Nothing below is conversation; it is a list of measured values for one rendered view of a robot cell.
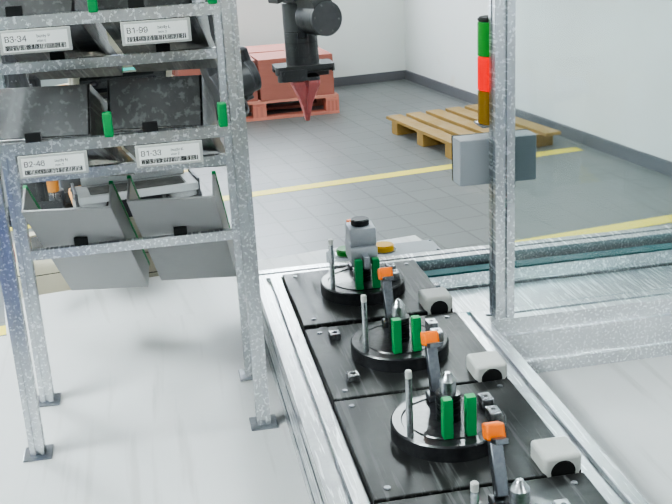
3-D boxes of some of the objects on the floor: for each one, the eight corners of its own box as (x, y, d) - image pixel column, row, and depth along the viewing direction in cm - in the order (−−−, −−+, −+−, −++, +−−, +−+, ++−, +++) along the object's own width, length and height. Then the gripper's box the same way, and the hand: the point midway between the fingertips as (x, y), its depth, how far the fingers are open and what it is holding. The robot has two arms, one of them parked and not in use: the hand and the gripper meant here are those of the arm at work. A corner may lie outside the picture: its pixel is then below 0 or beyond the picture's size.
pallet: (563, 148, 657) (563, 132, 654) (452, 163, 635) (451, 146, 631) (483, 117, 759) (483, 103, 756) (385, 130, 737) (384, 115, 733)
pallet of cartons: (312, 92, 895) (309, 39, 880) (350, 111, 807) (347, 52, 791) (160, 109, 856) (154, 54, 841) (182, 131, 768) (176, 69, 753)
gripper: (326, 26, 179) (332, 113, 184) (268, 31, 178) (276, 119, 183) (332, 29, 173) (339, 120, 178) (273, 35, 171) (281, 126, 176)
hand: (307, 115), depth 180 cm, fingers closed
